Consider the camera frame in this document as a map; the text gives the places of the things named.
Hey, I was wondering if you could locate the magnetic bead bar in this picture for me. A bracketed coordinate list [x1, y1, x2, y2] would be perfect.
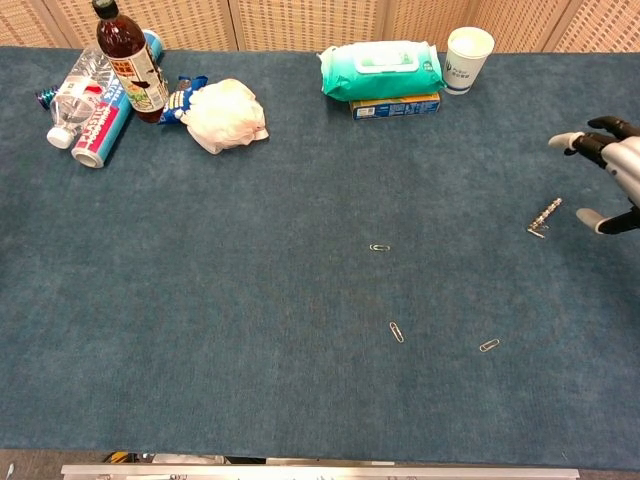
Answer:
[531, 197, 564, 230]

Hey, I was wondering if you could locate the woven folding screen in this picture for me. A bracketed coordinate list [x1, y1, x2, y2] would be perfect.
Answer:
[0, 0, 640, 54]

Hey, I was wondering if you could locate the blue felt table cloth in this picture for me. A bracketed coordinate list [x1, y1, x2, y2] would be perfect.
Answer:
[0, 46, 640, 471]

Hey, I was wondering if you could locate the brown tea bottle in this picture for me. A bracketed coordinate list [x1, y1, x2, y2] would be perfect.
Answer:
[91, 0, 171, 125]

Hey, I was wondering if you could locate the white paper cup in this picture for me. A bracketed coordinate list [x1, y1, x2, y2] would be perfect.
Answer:
[443, 26, 496, 96]

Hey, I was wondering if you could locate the clear plastic water bottle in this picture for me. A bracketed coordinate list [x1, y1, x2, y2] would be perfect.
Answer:
[46, 48, 115, 150]

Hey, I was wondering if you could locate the iridescent spring toy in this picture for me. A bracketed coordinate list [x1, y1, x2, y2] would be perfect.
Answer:
[34, 85, 60, 109]

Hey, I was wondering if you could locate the green wet wipes pack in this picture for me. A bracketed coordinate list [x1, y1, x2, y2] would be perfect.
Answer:
[318, 40, 447, 102]

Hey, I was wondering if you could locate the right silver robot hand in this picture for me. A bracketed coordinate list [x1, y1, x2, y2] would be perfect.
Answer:
[548, 115, 640, 235]

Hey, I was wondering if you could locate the blue and yellow box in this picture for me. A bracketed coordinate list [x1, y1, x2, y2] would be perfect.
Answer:
[348, 91, 442, 122]

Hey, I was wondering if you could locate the crumpled white plastic bag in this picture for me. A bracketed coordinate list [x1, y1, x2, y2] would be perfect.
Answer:
[179, 77, 270, 156]

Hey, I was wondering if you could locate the blue Oreo cookie pack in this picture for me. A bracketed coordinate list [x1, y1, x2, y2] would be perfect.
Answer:
[157, 75, 209, 126]

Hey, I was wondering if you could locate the aluminium profile rail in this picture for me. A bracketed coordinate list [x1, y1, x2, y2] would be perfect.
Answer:
[60, 463, 581, 480]

